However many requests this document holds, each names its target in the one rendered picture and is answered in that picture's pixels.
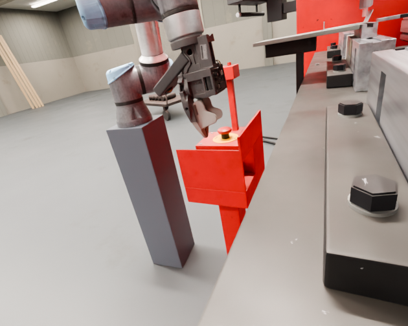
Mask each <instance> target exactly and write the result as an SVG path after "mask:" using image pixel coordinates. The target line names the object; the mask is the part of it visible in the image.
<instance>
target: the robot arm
mask: <svg viewBox="0 0 408 326"><path fill-rule="evenodd" d="M75 1H76V5H77V7H78V11H79V13H80V16H81V18H82V21H83V24H84V26H85V27H86V28H87V29H89V30H96V29H103V30H105V29H107V28H111V27H118V26H123V25H130V24H135V28H136V31H137V37H138V40H139V45H140V49H141V57H140V58H139V63H140V65H135V64H134V63H133V62H131V63H127V64H125V65H121V66H119V67H115V68H113V69H110V70H108V71H107V72H106V77H107V79H108V84H109V87H110V90H111V93H112V96H113V99H114V102H115V105H116V108H117V125H118V127H121V128H125V127H134V126H137V125H141V124H145V123H147V122H149V121H150V120H152V119H153V117H152V114H151V112H150V110H149V109H148V107H147V106H146V104H145V102H144V100H143V97H142V95H143V94H148V93H152V92H155V93H156V94H157V95H158V96H159V97H160V96H164V95H167V94H170V93H171V92H172V91H173V89H174V88H175V86H176V85H177V84H178V88H179V94H180V97H181V102H182V105H183V109H184V111H185V113H186V115H187V116H188V119H189V120H190V122H191V123H192V124H193V126H194V127H195V128H196V129H197V130H198V132H199V133H200V134H201V135H202V136H203V137H204V138H207V137H208V136H209V126H210V125H212V124H215V123H216V122H217V120H218V119H220V118H221V117H222V116H223V113H222V110H221V109H218V108H216V107H213V106H212V103H211V100H210V98H209V97H211V96H213V95H217V94H218V93H220V92H222V91H223V90H225V88H227V83H226V79H225V73H224V70H223V64H221V63H220V61H219V60H216V59H215V56H214V50H213V47H212V42H213V41H214V36H213V34H209V35H208V34H205V35H202V33H203V32H204V29H203V24H202V20H201V15H200V12H199V6H198V0H75ZM159 22H160V23H163V25H164V29H165V31H166V35H167V38H168V41H169V42H172V43H171V44H170V46H171V48H172V51H174V50H180V49H181V53H180V55H179V56H178V57H177V59H176V60H175V61H174V62H173V61H172V60H171V59H169V58H168V55H167V54H165V53H164V52H163V45H162V41H161V34H160V30H159ZM216 61H217V63H216ZM218 62H219V63H218ZM195 98H196V100H195V102H194V99H195Z"/></svg>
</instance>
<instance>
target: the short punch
mask: <svg viewBox="0 0 408 326"><path fill-rule="evenodd" d="M372 5H373V0H359V9H363V12H362V17H365V16H367V14H368V7H370V6H372Z"/></svg>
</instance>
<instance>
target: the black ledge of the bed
mask: <svg viewBox="0 0 408 326"><path fill-rule="evenodd" d="M328 60H332V58H327V51H322V52H315V54H314V55H313V58H312V60H311V63H310V65H309V67H308V70H307V72H306V74H305V77H304V79H303V81H302V83H301V85H300V88H299V91H298V93H297V95H296V97H295V100H294V102H293V105H292V106H291V109H290V111H289V114H288V116H287V118H286V121H285V123H284V125H283V128H282V130H281V132H280V134H279V137H278V139H277V142H276V144H275V146H274V148H273V151H272V153H271V156H270V158H269V160H268V162H267V165H266V167H265V170H264V172H263V174H262V176H261V179H260V181H259V183H258V186H257V188H256V190H255V193H254V195H253V198H252V199H251V202H250V204H249V207H248V209H247V211H246V213H245V216H244V218H243V221H242V223H241V225H240V227H239V230H238V232H237V234H236V237H235V239H234V241H233V244H232V246H231V249H230V250H229V253H228V255H227V258H226V260H225V262H224V264H223V267H222V269H221V272H220V274H219V276H218V278H217V281H216V283H215V286H214V288H213V290H212V292H211V295H210V297H209V300H208V302H207V304H206V306H205V309H204V311H203V314H202V315H201V318H200V320H199V323H198V325H197V326H408V306H405V305H399V304H396V303H391V302H387V301H382V300H378V299H373V298H368V297H365V296H360V295H356V294H351V293H347V292H342V291H339V290H334V289H330V288H327V287H325V286H324V283H323V238H324V169H325V133H326V108H327V107H328V106H333V105H338V104H339V103H340V102H343V101H345V100H359V101H361V102H363V104H367V94H368V91H361V92H355V90H354V88H353V85H352V86H350V87H336V88H326V67H327V61H328ZM316 63H319V65H315V64H316Z"/></svg>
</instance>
